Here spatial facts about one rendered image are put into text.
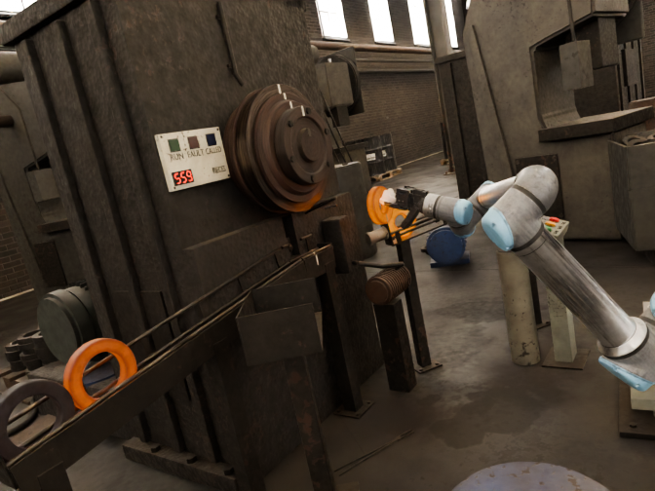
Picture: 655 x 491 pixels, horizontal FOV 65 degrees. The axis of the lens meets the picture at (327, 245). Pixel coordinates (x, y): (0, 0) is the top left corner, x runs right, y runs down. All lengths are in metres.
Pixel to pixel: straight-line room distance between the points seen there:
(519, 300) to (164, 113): 1.58
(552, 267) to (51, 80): 1.77
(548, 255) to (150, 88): 1.28
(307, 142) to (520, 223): 0.81
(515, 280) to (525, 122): 2.21
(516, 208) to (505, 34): 3.03
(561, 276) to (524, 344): 0.89
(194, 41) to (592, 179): 3.07
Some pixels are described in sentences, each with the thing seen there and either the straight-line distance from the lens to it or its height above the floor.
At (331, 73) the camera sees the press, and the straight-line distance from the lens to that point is 9.93.
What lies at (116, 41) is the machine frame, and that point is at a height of 1.54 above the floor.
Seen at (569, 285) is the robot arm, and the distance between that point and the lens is 1.60.
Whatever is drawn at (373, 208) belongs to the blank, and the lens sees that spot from 2.04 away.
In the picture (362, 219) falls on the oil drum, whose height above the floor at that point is 0.37.
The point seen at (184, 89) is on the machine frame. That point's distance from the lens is 1.86.
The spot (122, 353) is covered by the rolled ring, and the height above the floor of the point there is 0.69.
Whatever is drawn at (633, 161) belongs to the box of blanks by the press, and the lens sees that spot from 3.50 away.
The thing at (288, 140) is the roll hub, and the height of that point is 1.14.
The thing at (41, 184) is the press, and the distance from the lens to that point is 5.84.
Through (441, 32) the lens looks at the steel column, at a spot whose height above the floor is 2.69.
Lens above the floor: 1.11
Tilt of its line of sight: 11 degrees down
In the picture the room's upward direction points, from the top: 12 degrees counter-clockwise
